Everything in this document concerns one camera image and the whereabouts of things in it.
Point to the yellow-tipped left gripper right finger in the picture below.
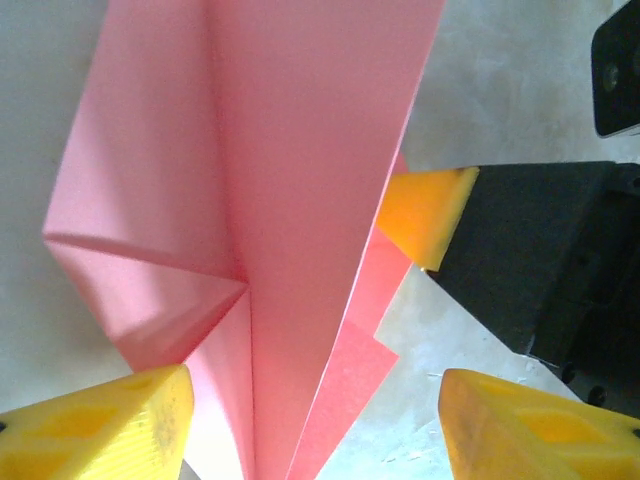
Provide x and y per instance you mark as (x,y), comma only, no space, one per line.
(540,440)

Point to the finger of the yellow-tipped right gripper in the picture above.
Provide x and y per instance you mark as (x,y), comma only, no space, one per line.
(510,240)

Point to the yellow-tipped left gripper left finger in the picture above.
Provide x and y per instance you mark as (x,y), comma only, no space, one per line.
(90,440)

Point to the pink paper sheet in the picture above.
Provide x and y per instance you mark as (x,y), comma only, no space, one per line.
(280,175)

